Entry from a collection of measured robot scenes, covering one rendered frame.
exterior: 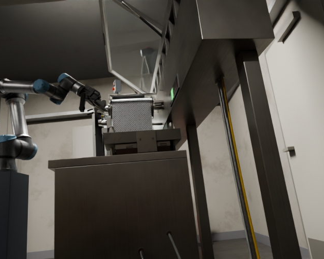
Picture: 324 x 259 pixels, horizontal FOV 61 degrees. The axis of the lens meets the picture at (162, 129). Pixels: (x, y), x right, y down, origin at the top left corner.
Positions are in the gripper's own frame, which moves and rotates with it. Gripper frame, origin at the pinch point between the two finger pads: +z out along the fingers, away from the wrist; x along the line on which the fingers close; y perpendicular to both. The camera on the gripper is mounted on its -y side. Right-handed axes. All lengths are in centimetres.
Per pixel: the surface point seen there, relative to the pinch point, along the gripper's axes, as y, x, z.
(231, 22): 28, -88, 39
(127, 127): -1.0, -4.7, 18.2
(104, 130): -9.2, 2.6, 6.7
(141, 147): -10.7, -26.3, 33.7
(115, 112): 1.9, -4.7, 6.9
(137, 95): 29.6, 25.2, 4.0
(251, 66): 23, -81, 53
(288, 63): 145, 44, 90
